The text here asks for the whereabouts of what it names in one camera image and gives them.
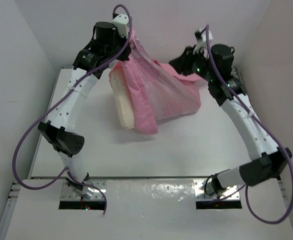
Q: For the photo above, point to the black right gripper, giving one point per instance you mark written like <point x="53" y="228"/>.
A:
<point x="181" y="64"/>

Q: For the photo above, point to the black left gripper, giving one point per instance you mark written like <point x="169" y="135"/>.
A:
<point x="123" y="57"/>

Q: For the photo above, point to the cream pillow with bear print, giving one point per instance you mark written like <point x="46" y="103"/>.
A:
<point x="122" y="98"/>

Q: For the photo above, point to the pink satin pillowcase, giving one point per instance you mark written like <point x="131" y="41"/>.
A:
<point x="157" y="91"/>

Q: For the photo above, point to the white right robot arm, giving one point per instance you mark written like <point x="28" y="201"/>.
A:
<point x="266" y="159"/>

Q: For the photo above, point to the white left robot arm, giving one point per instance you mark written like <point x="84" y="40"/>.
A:
<point x="108" y="43"/>

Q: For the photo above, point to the white foam front board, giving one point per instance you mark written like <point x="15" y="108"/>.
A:
<point x="136" y="210"/>

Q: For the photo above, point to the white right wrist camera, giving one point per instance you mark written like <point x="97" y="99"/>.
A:
<point x="202" y="35"/>

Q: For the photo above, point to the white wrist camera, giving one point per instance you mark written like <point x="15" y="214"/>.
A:
<point x="121" y="22"/>
<point x="202" y="35"/>

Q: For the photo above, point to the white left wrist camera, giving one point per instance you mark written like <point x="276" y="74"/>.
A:
<point x="121" y="22"/>

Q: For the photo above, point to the aluminium frame rail right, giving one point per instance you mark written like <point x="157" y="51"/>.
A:
<point x="239" y="75"/>

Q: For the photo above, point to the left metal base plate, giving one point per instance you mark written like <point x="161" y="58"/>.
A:
<point x="75" y="193"/>

